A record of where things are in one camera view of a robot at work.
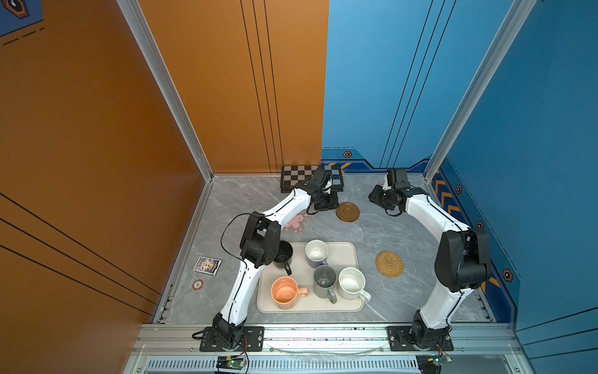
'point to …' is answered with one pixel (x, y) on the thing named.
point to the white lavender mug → (316, 252)
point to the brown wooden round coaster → (347, 212)
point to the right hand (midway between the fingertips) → (368, 196)
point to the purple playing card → (207, 266)
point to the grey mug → (325, 279)
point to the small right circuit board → (431, 364)
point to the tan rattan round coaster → (389, 264)
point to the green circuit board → (231, 364)
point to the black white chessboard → (291, 175)
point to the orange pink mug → (285, 292)
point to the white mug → (351, 281)
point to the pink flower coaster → (298, 224)
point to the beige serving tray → (310, 276)
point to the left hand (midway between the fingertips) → (340, 203)
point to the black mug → (284, 256)
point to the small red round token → (197, 284)
